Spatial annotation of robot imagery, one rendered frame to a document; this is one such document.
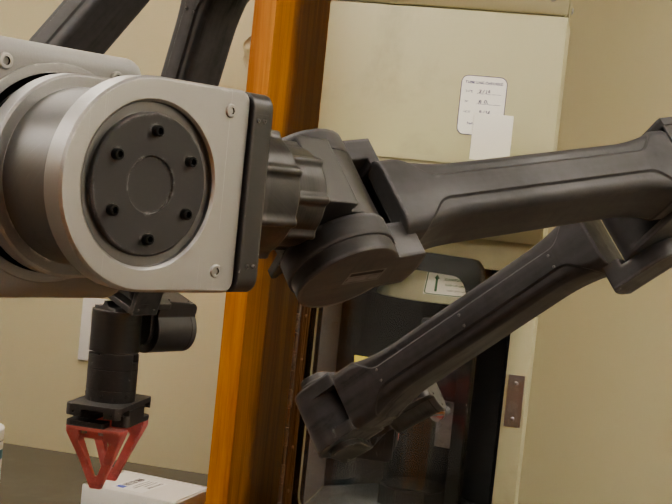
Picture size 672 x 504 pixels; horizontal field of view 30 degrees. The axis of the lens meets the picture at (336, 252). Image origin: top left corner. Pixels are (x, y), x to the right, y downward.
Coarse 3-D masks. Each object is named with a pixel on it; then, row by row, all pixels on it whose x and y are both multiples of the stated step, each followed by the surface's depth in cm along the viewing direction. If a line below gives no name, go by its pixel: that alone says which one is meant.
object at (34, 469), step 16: (16, 448) 222; (32, 448) 223; (16, 464) 211; (32, 464) 212; (48, 464) 213; (64, 464) 214; (80, 464) 215; (96, 464) 217; (128, 464) 219; (0, 480) 200; (16, 480) 201; (32, 480) 202; (48, 480) 203; (64, 480) 204; (80, 480) 205; (176, 480) 211; (192, 480) 212; (0, 496) 190; (16, 496) 191; (32, 496) 192; (48, 496) 193; (64, 496) 194; (80, 496) 195
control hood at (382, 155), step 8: (376, 152) 158; (384, 152) 158; (392, 152) 158; (400, 152) 158; (408, 160) 157; (416, 160) 157; (424, 160) 157; (432, 160) 156; (440, 160) 156; (448, 160) 156; (456, 160) 156; (464, 160) 156; (520, 232) 162; (528, 232) 162; (536, 232) 161; (544, 232) 165; (496, 240) 164; (504, 240) 164; (512, 240) 163; (520, 240) 163; (528, 240) 163; (536, 240) 162
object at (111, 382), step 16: (96, 352) 143; (96, 368) 141; (112, 368) 141; (128, 368) 142; (96, 384) 141; (112, 384) 141; (128, 384) 142; (80, 400) 141; (96, 400) 141; (112, 400) 141; (128, 400) 142; (144, 400) 146; (112, 416) 139
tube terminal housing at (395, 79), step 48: (336, 48) 170; (384, 48) 169; (432, 48) 168; (480, 48) 166; (528, 48) 165; (336, 96) 170; (384, 96) 169; (432, 96) 168; (528, 96) 165; (384, 144) 169; (432, 144) 168; (528, 144) 165; (480, 240) 167; (528, 336) 166; (528, 384) 169
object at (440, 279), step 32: (448, 256) 152; (384, 288) 160; (416, 288) 156; (448, 288) 152; (320, 320) 168; (352, 320) 164; (384, 320) 160; (416, 320) 156; (320, 352) 168; (352, 352) 164; (448, 384) 152; (448, 416) 152; (416, 448) 155; (448, 448) 151; (320, 480) 167; (352, 480) 163; (384, 480) 159; (416, 480) 155; (448, 480) 151
